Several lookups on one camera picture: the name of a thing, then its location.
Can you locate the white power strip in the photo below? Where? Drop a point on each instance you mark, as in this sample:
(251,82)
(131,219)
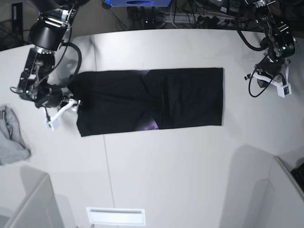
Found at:
(197,21)

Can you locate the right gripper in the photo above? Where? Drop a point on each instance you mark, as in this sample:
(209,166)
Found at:
(51,98)

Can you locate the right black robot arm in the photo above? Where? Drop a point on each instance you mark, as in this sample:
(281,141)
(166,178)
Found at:
(48,35)

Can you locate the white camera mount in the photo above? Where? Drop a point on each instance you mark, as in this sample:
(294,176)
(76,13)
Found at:
(59,116)
(283,88)

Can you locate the blue box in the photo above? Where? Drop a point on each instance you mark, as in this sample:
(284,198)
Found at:
(133,3)

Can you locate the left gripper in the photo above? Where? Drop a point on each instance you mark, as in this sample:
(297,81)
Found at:
(269,71)

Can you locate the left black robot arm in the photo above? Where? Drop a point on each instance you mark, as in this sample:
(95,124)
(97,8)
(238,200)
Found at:
(278,41)

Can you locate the black T-shirt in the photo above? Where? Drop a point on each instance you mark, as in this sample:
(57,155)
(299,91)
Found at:
(138,100)

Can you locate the grey crumpled garment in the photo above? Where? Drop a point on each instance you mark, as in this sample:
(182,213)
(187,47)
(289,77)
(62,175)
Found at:
(12,145)

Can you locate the black keyboard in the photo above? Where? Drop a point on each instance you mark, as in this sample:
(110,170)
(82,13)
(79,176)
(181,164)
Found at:
(298,174)

